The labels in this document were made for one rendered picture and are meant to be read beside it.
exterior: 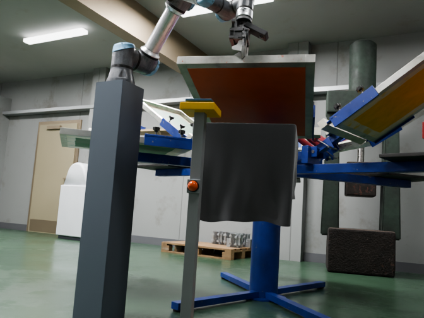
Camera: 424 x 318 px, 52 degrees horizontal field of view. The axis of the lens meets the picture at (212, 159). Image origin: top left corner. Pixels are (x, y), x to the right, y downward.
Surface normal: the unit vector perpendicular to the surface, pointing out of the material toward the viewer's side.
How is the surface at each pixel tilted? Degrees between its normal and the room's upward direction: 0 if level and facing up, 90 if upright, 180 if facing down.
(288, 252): 90
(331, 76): 90
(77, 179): 90
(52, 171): 90
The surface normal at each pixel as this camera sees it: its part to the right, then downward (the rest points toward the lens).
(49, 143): -0.46, -0.15
